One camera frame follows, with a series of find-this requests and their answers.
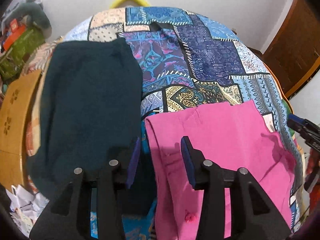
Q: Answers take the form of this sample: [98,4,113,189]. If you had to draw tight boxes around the blue patchwork bedspread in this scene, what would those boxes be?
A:
[64,7,304,231]

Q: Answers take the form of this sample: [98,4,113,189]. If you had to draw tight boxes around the pink pants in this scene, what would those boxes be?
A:
[145,101,296,239]

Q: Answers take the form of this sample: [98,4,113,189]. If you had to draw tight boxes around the wooden lap desk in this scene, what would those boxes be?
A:
[1,69,42,191]

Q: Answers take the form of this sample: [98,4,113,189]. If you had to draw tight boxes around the dark teal folded garment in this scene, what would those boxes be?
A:
[27,38,143,199]

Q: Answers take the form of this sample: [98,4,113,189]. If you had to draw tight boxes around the green fabric storage box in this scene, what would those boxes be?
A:
[1,28,45,81]

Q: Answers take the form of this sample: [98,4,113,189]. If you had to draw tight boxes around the grey neck pillow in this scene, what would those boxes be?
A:
[7,0,52,38]

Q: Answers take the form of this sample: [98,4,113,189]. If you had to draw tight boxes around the orange box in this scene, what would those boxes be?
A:
[3,19,26,51]

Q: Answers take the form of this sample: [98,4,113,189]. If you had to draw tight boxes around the brown wooden door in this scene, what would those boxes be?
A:
[263,0,319,98]

